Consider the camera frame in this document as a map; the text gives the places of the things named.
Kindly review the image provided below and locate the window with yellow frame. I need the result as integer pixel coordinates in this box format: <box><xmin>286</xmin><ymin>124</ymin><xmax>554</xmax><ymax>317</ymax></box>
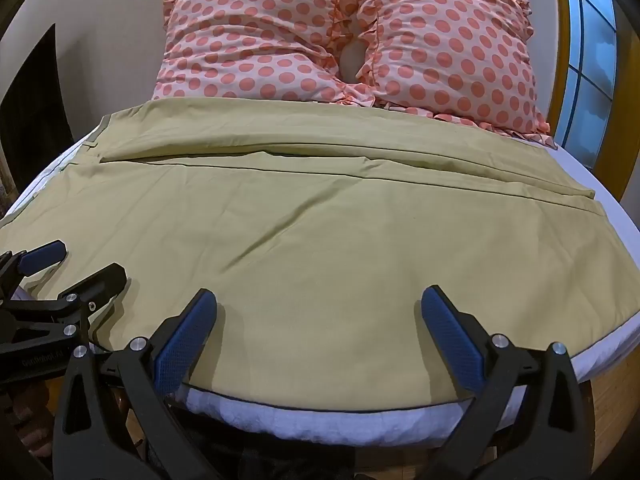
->
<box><xmin>462</xmin><ymin>0</ymin><xmax>633</xmax><ymax>201</ymax></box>

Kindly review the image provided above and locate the wooden bed frame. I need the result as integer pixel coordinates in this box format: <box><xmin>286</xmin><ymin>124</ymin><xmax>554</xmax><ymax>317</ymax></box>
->
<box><xmin>492</xmin><ymin>355</ymin><xmax>640</xmax><ymax>480</ymax></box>

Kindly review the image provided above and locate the pink polka dot pillow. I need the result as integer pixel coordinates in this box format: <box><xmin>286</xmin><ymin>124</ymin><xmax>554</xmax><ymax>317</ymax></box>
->
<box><xmin>150</xmin><ymin>0</ymin><xmax>376</xmax><ymax>107</ymax></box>
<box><xmin>345</xmin><ymin>0</ymin><xmax>556</xmax><ymax>148</ymax></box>

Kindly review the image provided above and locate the olive green bedsheet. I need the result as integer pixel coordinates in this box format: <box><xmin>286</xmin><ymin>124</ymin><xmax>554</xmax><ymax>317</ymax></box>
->
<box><xmin>0</xmin><ymin>99</ymin><xmax>640</xmax><ymax>406</ymax></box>

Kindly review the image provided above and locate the bed with white sheet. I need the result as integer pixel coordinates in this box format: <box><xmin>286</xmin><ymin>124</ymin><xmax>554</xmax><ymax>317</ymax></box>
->
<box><xmin>0</xmin><ymin>135</ymin><xmax>640</xmax><ymax>442</ymax></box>

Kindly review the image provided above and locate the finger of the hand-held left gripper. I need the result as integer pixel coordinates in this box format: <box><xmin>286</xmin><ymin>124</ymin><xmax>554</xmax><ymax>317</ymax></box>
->
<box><xmin>0</xmin><ymin>240</ymin><xmax>69</xmax><ymax>291</ymax></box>
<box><xmin>50</xmin><ymin>262</ymin><xmax>127</xmax><ymax>342</ymax></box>

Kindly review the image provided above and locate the person's left hand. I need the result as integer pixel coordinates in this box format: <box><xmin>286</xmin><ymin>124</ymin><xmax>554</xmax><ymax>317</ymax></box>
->
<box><xmin>0</xmin><ymin>387</ymin><xmax>53</xmax><ymax>443</ymax></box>

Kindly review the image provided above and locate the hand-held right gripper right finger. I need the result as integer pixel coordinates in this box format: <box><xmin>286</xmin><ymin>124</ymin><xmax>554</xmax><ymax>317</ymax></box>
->
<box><xmin>420</xmin><ymin>285</ymin><xmax>597</xmax><ymax>480</ymax></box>

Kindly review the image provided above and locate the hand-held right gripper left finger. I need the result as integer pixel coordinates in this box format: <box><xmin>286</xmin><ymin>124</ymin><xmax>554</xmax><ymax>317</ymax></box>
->
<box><xmin>50</xmin><ymin>287</ymin><xmax>222</xmax><ymax>480</ymax></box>

